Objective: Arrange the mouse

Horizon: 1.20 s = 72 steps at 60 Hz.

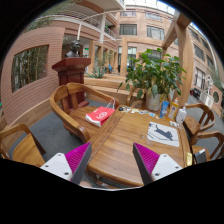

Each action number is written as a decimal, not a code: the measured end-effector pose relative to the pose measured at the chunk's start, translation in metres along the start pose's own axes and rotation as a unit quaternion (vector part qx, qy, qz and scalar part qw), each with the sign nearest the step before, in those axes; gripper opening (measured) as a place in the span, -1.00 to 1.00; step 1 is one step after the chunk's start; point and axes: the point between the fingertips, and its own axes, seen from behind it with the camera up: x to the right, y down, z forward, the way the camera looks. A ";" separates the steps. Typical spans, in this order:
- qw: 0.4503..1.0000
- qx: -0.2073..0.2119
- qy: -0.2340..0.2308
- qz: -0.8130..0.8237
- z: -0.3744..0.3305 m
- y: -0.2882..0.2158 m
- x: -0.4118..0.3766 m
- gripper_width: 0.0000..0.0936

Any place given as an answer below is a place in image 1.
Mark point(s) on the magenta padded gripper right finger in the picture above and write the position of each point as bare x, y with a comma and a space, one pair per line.
153, 166

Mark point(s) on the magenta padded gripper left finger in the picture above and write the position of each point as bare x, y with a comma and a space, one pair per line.
70, 166

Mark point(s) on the mouse pad with cat print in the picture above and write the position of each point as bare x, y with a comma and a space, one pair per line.
163, 134

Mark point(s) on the yellow item at table edge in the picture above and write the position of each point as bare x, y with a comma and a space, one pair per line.
189, 159

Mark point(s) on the wooden chair at left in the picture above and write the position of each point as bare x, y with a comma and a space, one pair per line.
28, 151

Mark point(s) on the wooden chair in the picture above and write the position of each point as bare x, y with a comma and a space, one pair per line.
28, 151
198, 130

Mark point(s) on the black box at table edge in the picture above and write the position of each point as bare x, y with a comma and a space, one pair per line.
200, 156

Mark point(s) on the red paper shopping bag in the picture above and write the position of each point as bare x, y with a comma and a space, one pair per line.
101, 114

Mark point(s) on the white pump bottle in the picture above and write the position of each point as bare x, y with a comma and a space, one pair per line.
181, 115

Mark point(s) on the wooden armchair behind table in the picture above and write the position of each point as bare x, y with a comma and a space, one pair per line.
64, 103

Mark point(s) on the white plant pot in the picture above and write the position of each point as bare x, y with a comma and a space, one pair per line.
154, 102

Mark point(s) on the blue tube bottle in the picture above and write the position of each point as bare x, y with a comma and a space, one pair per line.
163, 108

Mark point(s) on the yellow bottle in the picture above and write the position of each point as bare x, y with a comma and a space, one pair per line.
173, 109

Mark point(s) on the wooden chair at right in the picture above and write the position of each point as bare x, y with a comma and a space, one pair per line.
198, 130

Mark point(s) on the potted green plant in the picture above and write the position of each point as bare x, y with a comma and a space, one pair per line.
155, 76

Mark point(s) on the bronze bust statue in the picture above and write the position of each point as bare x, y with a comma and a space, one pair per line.
74, 49

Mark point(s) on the dark red wooden pedestal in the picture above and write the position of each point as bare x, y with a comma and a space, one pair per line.
72, 70

